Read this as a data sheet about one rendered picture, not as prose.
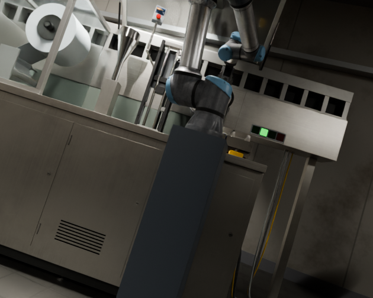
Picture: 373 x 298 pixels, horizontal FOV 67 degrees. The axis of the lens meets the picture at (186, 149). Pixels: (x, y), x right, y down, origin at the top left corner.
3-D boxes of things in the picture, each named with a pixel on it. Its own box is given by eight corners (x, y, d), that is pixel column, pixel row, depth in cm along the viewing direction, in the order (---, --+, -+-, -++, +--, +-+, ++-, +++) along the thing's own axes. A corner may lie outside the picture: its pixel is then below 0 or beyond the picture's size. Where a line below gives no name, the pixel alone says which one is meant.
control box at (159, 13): (152, 17, 180) (157, 3, 181) (151, 22, 187) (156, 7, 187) (162, 22, 182) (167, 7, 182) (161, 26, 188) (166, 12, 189)
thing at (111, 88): (86, 114, 181) (115, 32, 186) (94, 118, 195) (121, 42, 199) (106, 120, 180) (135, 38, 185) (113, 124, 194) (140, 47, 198)
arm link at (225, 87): (219, 110, 103) (230, 75, 104) (187, 103, 109) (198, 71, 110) (228, 119, 113) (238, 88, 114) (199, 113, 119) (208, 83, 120)
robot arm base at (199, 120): (219, 138, 101) (228, 112, 102) (180, 126, 104) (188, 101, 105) (222, 144, 116) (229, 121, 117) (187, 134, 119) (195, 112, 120)
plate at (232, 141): (224, 144, 168) (227, 135, 169) (219, 150, 208) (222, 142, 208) (250, 152, 167) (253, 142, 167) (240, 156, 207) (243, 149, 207)
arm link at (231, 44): (237, 48, 135) (246, 40, 142) (216, 46, 140) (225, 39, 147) (237, 64, 140) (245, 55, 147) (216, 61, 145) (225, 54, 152)
